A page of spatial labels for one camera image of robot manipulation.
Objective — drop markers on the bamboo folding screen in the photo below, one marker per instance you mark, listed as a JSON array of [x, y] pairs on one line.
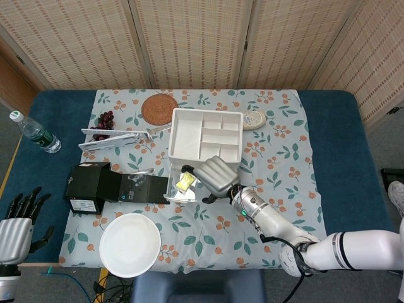
[[195, 41]]

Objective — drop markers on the silver metal spoon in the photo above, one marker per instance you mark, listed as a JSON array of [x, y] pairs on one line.
[[143, 172]]

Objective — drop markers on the dark red grapes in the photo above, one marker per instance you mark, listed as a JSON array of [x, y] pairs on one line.
[[106, 119]]

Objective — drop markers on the blue padded seat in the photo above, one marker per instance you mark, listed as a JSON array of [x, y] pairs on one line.
[[195, 287]]

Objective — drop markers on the white sneaker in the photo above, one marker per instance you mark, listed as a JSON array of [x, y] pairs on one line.
[[397, 199]]

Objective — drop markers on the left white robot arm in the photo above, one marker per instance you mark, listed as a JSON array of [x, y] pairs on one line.
[[8, 284]]

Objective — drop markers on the black floor object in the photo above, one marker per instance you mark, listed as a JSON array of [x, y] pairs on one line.
[[391, 176]]

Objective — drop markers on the floral print tablecloth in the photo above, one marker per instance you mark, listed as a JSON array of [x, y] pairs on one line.
[[205, 240]]

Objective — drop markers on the white drawer organizer box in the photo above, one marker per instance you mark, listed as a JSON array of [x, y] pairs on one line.
[[186, 135]]

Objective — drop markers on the white round plate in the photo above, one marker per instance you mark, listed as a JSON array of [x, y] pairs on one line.
[[129, 246]]

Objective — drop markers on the black cardboard box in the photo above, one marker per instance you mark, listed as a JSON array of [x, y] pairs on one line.
[[91, 186]]

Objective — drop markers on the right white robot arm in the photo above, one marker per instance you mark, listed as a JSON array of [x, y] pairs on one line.
[[347, 249]]

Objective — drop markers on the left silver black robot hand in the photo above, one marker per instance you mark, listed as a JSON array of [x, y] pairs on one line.
[[14, 240]]

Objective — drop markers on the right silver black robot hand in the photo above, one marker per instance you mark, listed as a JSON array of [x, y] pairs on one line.
[[217, 176]]

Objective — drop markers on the brown wooden door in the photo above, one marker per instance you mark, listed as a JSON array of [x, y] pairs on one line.
[[14, 82]]

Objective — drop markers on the brown woven round coaster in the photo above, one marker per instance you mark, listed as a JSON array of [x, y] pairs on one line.
[[158, 110]]

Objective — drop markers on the blue table cover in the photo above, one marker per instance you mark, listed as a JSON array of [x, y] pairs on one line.
[[347, 158]]

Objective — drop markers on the yellow small object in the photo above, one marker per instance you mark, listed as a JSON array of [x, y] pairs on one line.
[[184, 183]]

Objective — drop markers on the clear plastic water bottle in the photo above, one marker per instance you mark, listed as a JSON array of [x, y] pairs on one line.
[[38, 134]]

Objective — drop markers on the silver metal tongs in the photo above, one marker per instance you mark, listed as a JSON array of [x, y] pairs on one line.
[[158, 129]]

